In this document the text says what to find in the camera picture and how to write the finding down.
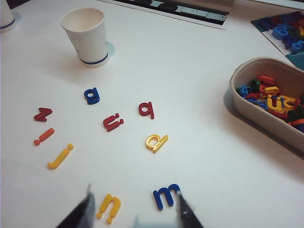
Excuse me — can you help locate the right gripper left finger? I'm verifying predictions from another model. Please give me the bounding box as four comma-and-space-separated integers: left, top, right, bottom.
56, 184, 97, 228

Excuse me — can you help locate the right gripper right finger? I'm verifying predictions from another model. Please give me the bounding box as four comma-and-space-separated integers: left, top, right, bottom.
174, 190, 205, 228

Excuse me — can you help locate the blue letter m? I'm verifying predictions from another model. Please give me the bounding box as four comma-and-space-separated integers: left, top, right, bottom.
152, 183, 181, 211

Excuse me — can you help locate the yellow letter n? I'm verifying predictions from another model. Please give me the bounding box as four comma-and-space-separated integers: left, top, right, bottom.
96, 193, 122, 225

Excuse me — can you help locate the yellow letter j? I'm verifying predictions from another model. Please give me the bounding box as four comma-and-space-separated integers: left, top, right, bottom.
47, 143, 74, 170

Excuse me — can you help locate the yellow letter d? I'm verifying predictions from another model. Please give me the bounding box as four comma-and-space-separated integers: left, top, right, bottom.
144, 134, 169, 153

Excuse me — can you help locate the orange letter i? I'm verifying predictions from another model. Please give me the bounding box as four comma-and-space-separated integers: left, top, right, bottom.
33, 128, 56, 146

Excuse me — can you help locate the red letter ü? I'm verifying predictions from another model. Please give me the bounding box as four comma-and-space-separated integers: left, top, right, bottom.
102, 113, 125, 133

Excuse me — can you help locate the red letter z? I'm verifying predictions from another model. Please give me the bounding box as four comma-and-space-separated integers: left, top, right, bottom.
33, 107, 53, 122

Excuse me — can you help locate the red letter q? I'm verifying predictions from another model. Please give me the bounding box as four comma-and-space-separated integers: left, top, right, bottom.
138, 101, 155, 120

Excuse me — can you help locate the blue letter g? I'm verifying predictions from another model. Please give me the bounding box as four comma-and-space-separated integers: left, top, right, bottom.
83, 87, 101, 105

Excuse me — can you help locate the blue plastic letter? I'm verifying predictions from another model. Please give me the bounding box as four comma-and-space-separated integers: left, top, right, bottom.
236, 85, 253, 97

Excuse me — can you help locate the yellow plastic letter ü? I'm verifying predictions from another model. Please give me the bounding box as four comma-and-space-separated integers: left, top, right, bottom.
267, 94, 296, 114

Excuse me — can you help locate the green plastic letter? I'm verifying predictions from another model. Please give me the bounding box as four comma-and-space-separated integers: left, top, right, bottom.
250, 79, 261, 93

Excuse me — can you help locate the orange plastic letter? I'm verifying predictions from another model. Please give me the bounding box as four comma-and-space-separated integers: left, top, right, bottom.
258, 75, 277, 87

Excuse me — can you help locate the white paper cup blue logo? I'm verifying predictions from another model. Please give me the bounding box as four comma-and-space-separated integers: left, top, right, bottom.
60, 7, 110, 69
0, 0, 16, 33

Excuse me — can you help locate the beige pulp tray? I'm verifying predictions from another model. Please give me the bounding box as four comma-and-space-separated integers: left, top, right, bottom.
229, 57, 304, 160

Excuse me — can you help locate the teal card with magnet letters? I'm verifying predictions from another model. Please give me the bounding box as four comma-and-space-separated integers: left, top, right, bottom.
250, 10, 304, 70

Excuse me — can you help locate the beige cable tray flap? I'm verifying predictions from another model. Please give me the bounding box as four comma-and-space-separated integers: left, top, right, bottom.
97, 0, 235, 31

